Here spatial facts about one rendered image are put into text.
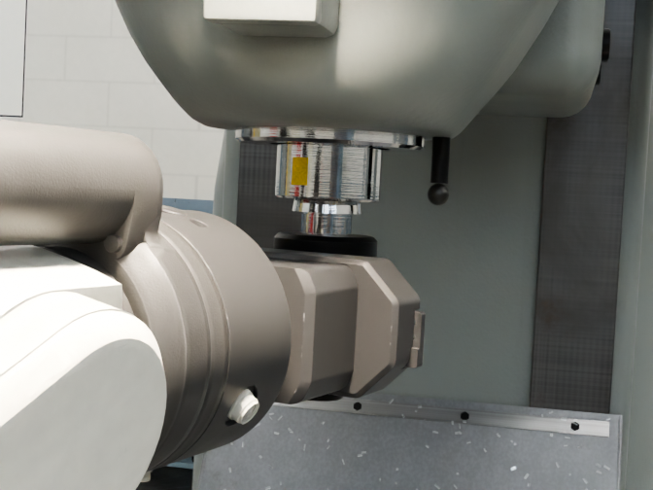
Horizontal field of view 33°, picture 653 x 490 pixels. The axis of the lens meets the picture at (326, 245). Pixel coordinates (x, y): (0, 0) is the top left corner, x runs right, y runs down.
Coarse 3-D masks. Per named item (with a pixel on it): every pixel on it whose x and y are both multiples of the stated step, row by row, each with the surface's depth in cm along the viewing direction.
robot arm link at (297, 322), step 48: (192, 240) 36; (240, 240) 38; (240, 288) 36; (288, 288) 41; (336, 288) 42; (384, 288) 43; (240, 336) 36; (288, 336) 38; (336, 336) 42; (384, 336) 43; (240, 384) 36; (288, 384) 41; (336, 384) 43; (384, 384) 45; (240, 432) 39; (144, 480) 39
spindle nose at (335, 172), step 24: (288, 144) 49; (312, 144) 48; (288, 168) 49; (312, 168) 48; (336, 168) 48; (360, 168) 48; (288, 192) 49; (312, 192) 48; (336, 192) 48; (360, 192) 48
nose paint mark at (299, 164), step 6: (294, 162) 48; (300, 162) 48; (306, 162) 48; (294, 168) 48; (300, 168) 48; (306, 168) 48; (294, 174) 48; (300, 174) 48; (306, 174) 48; (294, 180) 48; (300, 180) 48; (306, 180) 48
